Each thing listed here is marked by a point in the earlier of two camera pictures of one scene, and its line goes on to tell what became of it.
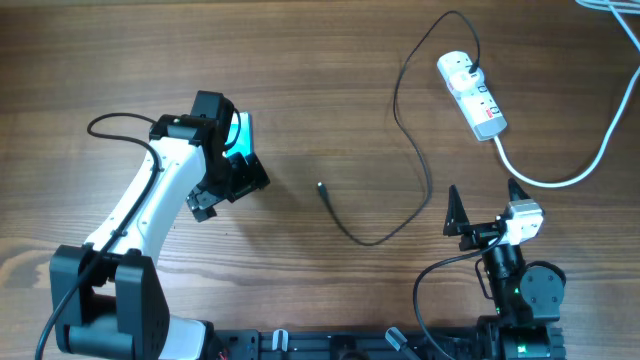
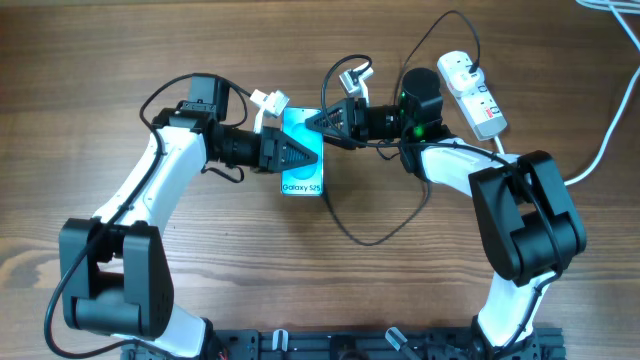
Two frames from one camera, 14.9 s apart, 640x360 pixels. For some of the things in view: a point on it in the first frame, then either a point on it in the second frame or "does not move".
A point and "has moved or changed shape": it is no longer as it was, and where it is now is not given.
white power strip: x=466 y=83 does not move
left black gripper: x=249 y=178 -> x=270 y=152
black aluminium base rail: x=251 y=344 does not move
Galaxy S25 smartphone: x=245 y=141 has moved or changed shape
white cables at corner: x=616 y=6 does not move
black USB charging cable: x=405 y=134 does not move
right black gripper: x=458 y=224 -> x=354 y=116
